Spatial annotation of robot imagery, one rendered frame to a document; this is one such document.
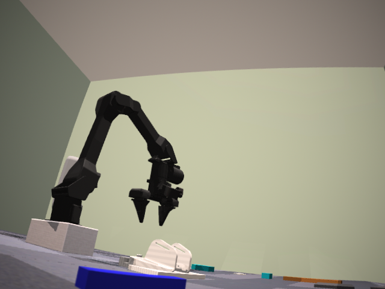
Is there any small teal block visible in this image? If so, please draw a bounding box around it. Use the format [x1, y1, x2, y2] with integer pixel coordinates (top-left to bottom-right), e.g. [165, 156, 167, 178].
[262, 273, 273, 279]

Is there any cyan rectangular block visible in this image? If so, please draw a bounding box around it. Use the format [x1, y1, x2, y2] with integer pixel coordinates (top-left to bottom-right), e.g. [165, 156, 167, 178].
[191, 264, 214, 272]

